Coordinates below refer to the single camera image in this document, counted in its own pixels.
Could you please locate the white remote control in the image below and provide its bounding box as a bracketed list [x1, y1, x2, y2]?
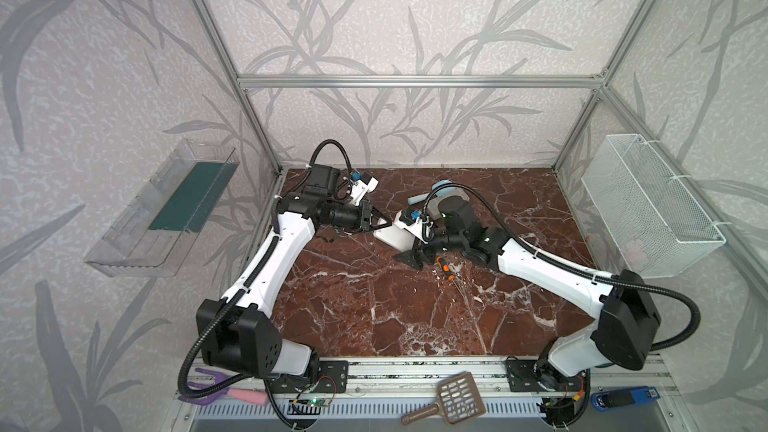
[373, 225, 420, 252]

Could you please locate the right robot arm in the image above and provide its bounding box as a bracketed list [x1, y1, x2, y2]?
[396, 196, 701, 390]

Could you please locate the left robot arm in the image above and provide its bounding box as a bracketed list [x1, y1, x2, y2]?
[177, 165, 378, 399]

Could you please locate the brown slotted scoop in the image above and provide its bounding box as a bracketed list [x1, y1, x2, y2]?
[401, 372, 487, 426]

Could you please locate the purple pink garden fork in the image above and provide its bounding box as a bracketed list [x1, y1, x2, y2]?
[178, 367, 268, 406]

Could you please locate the blue black device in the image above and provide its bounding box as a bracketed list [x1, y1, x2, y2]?
[591, 386, 660, 412]

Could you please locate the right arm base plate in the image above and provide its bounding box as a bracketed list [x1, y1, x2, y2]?
[504, 357, 589, 394]

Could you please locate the clear plastic wall shelf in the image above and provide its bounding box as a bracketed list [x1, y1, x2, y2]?
[84, 139, 240, 278]

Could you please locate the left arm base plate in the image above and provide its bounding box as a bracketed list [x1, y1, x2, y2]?
[268, 359, 350, 394]

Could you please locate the white wire basket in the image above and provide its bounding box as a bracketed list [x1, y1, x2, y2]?
[582, 134, 726, 279]

